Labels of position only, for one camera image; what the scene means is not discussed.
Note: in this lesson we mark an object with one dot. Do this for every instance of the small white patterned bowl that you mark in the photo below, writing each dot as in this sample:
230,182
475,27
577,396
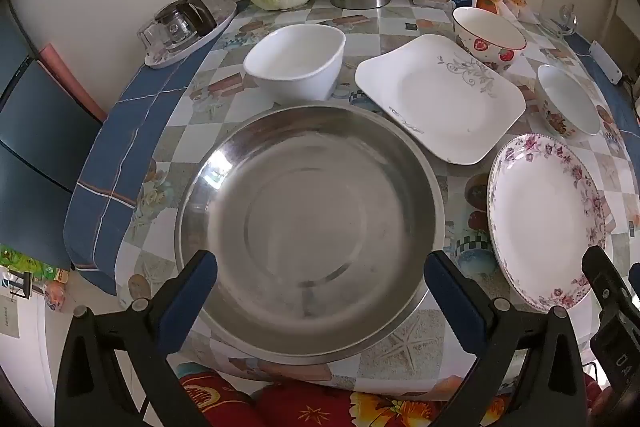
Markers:
565,97

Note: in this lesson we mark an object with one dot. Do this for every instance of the dark blue furniture panel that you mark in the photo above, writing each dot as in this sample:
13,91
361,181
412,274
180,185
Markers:
35,132

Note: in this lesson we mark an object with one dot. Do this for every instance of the red floral cushion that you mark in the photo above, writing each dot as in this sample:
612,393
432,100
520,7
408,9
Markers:
300,407

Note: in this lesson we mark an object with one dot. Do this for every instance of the white deep bowl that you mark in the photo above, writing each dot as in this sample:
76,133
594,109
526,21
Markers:
295,57

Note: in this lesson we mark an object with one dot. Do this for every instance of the checkered printed tablecloth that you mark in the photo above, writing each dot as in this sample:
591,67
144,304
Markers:
125,117

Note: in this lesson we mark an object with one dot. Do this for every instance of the pink foam strip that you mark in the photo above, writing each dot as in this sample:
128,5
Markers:
70,77

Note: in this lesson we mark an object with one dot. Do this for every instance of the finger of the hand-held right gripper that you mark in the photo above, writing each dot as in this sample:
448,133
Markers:
602,274
635,276

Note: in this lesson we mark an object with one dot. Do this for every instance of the red rim strawberry bowl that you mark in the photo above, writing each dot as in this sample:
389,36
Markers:
487,29

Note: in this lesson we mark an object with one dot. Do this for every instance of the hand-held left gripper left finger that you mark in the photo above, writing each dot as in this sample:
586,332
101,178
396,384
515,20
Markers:
186,302

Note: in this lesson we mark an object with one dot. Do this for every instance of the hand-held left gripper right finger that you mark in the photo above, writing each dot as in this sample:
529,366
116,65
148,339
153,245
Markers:
452,302

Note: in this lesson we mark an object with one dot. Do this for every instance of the white power strip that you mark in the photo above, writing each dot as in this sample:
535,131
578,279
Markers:
606,63

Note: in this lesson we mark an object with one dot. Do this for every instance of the white oval tray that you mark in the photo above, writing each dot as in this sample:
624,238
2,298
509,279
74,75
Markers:
160,63

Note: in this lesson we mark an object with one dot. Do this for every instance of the green packet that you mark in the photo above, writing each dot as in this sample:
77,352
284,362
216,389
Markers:
25,264

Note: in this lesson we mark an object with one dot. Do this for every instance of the white rectangular plate grey print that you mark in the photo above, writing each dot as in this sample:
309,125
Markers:
440,102

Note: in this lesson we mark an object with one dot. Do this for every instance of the large stainless steel basin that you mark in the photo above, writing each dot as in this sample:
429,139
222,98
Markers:
310,217

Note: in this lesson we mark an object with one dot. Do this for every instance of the round pink floral plate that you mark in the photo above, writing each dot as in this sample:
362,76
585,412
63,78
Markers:
545,217

